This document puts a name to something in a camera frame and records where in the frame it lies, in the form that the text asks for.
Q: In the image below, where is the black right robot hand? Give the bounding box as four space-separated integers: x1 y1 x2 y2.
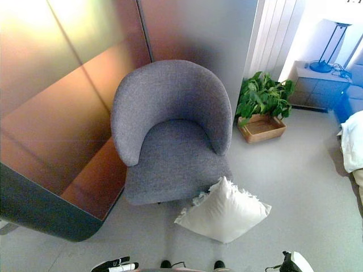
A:
265 250 307 272

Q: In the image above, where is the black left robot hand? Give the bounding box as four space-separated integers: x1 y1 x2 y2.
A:
92 256 140 272

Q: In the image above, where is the white square pillow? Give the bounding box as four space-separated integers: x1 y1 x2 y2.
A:
174 176 272 244

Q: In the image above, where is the beige bed base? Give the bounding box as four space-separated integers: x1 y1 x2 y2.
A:
348 168 363 219

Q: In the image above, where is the grey fabric tub armchair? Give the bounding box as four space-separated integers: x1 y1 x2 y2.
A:
109 59 234 206

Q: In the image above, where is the wooden planter box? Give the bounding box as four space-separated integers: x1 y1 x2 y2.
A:
237 113 287 144

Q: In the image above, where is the white bed duvet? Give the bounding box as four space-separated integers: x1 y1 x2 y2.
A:
337 110 363 174

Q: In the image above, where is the copper panel rounded wardrobe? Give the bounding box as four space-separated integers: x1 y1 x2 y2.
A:
0 0 155 243

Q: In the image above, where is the green leafy potted plant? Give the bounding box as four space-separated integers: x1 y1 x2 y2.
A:
235 71 294 128

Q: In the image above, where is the grey bedside cabinet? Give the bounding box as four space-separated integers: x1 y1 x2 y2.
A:
289 59 354 111

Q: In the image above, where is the table lamp with round base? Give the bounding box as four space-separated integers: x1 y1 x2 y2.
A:
309 18 354 74

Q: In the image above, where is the white pleated curtain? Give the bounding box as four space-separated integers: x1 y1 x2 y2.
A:
243 0 305 83

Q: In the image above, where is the tangled black charger cable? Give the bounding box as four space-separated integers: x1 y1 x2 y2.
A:
331 63 352 79

